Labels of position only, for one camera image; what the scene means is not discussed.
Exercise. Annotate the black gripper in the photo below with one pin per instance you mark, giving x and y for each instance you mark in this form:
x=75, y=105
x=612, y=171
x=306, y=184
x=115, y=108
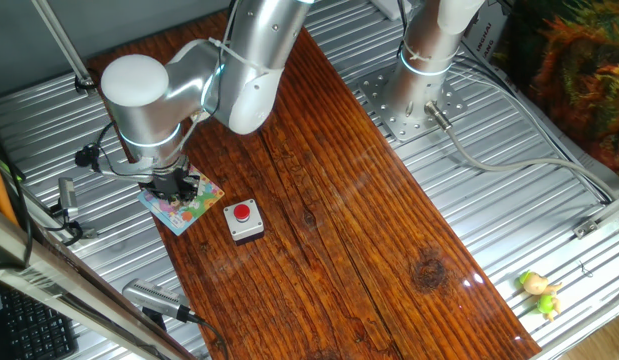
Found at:
x=166, y=185

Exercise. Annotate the colourful butterfly puzzle board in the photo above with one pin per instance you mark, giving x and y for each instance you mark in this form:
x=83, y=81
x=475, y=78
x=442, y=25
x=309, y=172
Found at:
x=199, y=197

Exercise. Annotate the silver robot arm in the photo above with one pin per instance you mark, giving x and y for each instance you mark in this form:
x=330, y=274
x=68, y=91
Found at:
x=149, y=105

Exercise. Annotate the white box with red button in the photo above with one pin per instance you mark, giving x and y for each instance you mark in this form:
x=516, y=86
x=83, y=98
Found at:
x=251, y=227

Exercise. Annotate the gold foil snack packet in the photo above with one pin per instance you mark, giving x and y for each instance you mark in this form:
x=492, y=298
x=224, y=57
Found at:
x=201, y=116

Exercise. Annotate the slanted aluminium pole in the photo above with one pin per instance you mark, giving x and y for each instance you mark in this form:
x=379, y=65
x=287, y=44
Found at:
x=64, y=47

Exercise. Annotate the black computer keyboard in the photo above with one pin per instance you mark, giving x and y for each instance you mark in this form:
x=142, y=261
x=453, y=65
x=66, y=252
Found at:
x=34, y=327

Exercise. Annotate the printed sign board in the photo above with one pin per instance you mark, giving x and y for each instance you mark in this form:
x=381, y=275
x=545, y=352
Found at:
x=484, y=32

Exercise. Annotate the toy doll with green hat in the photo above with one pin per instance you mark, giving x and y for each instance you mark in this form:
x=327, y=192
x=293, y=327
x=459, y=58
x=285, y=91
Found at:
x=539, y=292

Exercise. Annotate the orange green furry plush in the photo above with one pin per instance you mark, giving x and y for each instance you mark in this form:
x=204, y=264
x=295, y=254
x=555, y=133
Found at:
x=579, y=75

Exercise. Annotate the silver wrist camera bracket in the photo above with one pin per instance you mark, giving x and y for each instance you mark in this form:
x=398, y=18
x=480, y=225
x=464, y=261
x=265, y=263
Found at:
x=124, y=172

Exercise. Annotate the silver ridged camera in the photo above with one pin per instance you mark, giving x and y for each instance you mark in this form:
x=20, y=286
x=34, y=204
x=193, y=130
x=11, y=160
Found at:
x=154, y=297

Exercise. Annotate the small silver camera on clamp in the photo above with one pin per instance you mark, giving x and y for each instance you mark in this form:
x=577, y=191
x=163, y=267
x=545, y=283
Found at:
x=68, y=197

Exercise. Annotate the aluminium frame beam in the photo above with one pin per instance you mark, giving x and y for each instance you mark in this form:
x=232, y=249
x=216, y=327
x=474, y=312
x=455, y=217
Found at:
x=64, y=295

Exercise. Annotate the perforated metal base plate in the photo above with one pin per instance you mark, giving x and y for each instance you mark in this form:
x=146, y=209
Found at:
x=414, y=127

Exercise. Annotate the metal corner bracket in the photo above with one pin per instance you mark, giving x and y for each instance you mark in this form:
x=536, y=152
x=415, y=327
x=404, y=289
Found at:
x=596, y=222

